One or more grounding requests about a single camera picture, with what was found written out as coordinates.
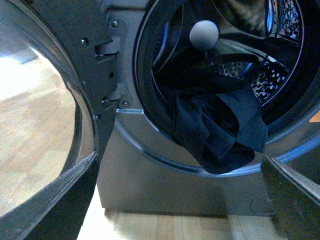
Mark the grey dryer ball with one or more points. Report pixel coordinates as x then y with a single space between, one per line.
204 35

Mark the grey front-load washing machine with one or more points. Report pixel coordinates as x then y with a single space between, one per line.
272 44

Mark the dark navy mesh garment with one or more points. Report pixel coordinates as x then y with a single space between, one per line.
222 131

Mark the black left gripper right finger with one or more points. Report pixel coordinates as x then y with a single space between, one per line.
295 198

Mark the washing machine round door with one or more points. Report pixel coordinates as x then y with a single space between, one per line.
54 79

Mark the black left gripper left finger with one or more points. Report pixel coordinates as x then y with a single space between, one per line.
57 211

